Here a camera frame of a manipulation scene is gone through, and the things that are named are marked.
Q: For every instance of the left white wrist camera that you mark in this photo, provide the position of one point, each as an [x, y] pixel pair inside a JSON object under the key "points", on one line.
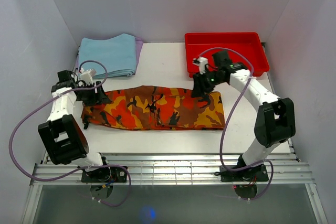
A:
{"points": [[86, 75]]}

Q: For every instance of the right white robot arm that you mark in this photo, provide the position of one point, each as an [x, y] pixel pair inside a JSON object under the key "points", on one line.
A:
{"points": [[275, 120]]}

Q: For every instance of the folded purple cloth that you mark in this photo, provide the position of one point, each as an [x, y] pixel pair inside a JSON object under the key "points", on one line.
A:
{"points": [[118, 53]]}

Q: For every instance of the orange camouflage trousers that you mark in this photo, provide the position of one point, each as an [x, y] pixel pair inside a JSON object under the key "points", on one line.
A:
{"points": [[157, 108]]}

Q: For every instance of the aluminium rail frame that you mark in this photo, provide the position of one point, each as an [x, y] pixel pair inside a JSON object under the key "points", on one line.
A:
{"points": [[171, 180]]}

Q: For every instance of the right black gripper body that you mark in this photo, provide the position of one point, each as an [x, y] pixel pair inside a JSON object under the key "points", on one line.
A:
{"points": [[212, 79]]}

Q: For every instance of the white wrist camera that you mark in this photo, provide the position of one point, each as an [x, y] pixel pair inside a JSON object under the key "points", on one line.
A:
{"points": [[202, 64], [86, 75]]}

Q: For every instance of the folded light blue cloth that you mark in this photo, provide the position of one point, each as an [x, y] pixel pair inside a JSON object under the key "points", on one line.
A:
{"points": [[101, 70]]}

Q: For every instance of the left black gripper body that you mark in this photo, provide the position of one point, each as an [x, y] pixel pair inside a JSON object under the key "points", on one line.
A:
{"points": [[89, 97]]}

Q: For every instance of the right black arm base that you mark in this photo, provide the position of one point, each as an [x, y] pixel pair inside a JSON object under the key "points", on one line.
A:
{"points": [[254, 174]]}

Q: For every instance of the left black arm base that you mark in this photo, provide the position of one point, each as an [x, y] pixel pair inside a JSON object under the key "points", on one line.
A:
{"points": [[118, 175]]}

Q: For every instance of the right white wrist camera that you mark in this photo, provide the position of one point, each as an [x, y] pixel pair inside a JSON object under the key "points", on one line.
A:
{"points": [[202, 64]]}

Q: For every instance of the red plastic tray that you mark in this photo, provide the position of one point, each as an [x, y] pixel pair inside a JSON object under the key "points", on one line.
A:
{"points": [[246, 43]]}

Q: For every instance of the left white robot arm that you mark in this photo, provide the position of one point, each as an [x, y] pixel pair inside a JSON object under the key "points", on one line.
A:
{"points": [[61, 135]]}

